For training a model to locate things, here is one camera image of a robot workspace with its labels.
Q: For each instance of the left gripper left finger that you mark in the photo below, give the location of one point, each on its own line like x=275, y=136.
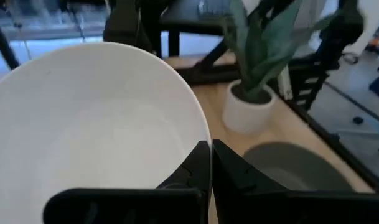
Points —
x=198, y=168

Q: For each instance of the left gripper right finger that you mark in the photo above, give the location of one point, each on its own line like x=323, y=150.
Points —
x=232, y=174

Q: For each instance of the white bowl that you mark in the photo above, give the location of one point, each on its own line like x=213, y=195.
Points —
x=83, y=124

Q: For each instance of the green plant in white pot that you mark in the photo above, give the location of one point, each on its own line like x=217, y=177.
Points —
x=248, y=115

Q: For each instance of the dark grey bowl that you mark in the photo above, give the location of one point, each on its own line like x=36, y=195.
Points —
x=301, y=168

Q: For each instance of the black desk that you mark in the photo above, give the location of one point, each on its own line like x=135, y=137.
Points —
x=192, y=18

